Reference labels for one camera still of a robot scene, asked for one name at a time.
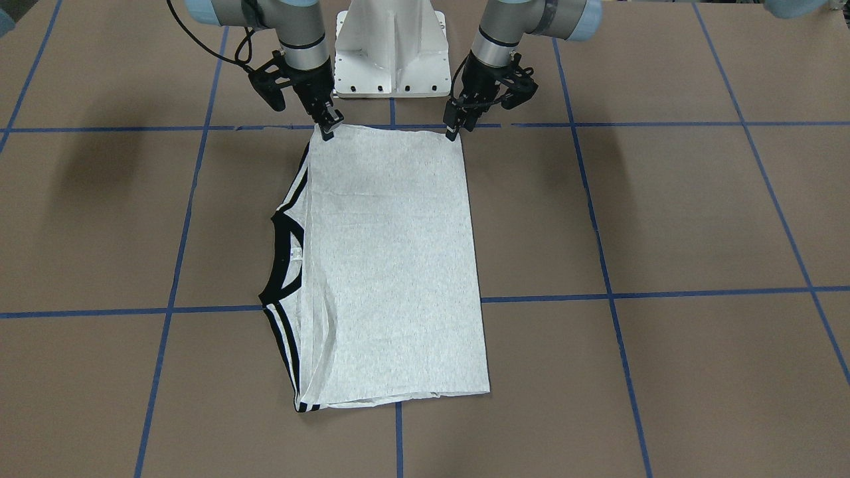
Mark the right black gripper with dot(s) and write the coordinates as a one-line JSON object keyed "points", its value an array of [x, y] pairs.
{"points": [[311, 83]]}

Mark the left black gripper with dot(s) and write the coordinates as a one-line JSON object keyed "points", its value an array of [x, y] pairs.
{"points": [[477, 79]]}

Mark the grey cartoon print t-shirt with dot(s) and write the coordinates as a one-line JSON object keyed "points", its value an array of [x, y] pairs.
{"points": [[373, 295]]}

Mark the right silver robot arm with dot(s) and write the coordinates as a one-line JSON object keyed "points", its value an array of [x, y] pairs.
{"points": [[303, 61]]}

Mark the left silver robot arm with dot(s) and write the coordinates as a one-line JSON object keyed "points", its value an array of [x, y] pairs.
{"points": [[504, 23]]}

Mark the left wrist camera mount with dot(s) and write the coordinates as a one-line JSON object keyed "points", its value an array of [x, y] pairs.
{"points": [[520, 86]]}

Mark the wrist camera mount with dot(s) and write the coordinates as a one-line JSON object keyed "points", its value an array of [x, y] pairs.
{"points": [[520, 86], [271, 79]]}

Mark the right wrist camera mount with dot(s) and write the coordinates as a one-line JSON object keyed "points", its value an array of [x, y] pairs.
{"points": [[271, 79]]}

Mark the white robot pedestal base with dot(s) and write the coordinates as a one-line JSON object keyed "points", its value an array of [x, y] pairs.
{"points": [[391, 49]]}

